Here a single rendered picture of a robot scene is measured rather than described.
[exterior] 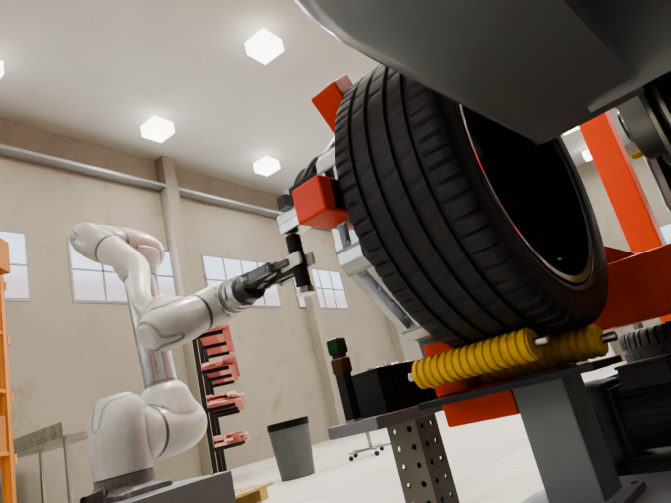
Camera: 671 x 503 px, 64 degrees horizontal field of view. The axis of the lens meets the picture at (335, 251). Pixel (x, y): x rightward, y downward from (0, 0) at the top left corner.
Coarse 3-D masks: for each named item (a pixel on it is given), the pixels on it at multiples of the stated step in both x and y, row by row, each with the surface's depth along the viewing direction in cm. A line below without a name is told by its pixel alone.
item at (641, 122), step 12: (660, 84) 88; (636, 96) 92; (648, 96) 86; (660, 96) 83; (624, 108) 94; (636, 108) 92; (648, 108) 84; (660, 108) 90; (624, 120) 94; (636, 120) 92; (648, 120) 91; (660, 120) 86; (636, 132) 93; (648, 132) 92; (660, 132) 84; (636, 144) 94; (648, 144) 94; (660, 144) 93; (648, 156) 96
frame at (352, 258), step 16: (320, 160) 108; (336, 176) 105; (336, 240) 104; (352, 240) 101; (352, 256) 101; (352, 272) 103; (368, 272) 106; (368, 288) 104; (384, 288) 103; (384, 304) 106; (400, 320) 107; (416, 336) 108; (432, 336) 110
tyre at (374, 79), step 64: (384, 128) 91; (448, 128) 83; (384, 192) 90; (448, 192) 83; (384, 256) 92; (448, 256) 86; (512, 256) 83; (448, 320) 95; (512, 320) 92; (576, 320) 94
